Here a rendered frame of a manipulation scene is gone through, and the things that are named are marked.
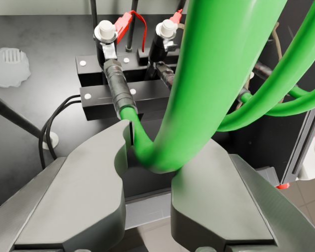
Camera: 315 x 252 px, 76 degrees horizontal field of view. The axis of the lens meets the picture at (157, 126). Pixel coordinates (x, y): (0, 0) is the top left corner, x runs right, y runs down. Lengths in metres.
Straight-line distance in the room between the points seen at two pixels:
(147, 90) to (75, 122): 0.21
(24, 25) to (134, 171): 0.46
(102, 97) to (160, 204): 0.21
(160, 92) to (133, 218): 0.22
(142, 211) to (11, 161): 0.30
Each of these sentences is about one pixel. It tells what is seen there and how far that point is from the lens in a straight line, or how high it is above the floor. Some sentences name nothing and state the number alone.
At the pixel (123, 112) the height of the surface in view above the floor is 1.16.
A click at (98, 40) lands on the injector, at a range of 0.28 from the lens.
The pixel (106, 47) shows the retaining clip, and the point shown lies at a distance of 0.28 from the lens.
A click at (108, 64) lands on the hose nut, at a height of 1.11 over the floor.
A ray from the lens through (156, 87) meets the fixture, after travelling 0.39.
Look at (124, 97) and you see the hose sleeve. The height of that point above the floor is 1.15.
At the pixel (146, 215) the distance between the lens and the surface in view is 0.38.
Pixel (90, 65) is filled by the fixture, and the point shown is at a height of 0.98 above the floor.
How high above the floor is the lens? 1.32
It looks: 70 degrees down
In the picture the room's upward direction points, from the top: 39 degrees clockwise
